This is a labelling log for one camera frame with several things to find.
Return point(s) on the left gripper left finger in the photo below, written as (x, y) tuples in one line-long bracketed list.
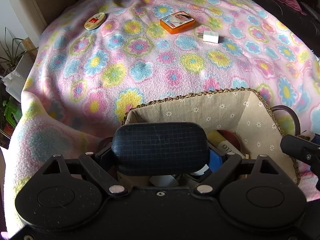
[(100, 167)]

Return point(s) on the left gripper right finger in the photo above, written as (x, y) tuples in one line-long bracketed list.
[(218, 178)]

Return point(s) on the round maroon compact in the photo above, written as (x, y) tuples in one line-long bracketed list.
[(231, 137)]

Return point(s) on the white and gold tube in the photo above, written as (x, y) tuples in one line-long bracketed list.
[(222, 144)]

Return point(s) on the dark blue glasses case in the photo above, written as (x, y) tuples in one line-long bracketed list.
[(160, 149)]

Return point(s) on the small amber bottle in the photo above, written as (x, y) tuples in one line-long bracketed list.
[(201, 172)]

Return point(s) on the white uk plug adapter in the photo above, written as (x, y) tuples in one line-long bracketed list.
[(163, 181)]

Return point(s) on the white squeeze bottle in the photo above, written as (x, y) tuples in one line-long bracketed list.
[(14, 83)]

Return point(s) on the floral fleece blanket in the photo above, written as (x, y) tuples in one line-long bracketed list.
[(82, 80)]

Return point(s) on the potted aloe plant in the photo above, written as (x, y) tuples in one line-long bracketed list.
[(14, 48)]

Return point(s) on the white usb charger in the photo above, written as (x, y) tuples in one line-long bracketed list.
[(209, 36)]

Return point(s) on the oval yellow tin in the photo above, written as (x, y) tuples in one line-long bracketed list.
[(95, 21)]

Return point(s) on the orange toothpaste tin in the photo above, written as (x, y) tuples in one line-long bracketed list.
[(177, 22)]

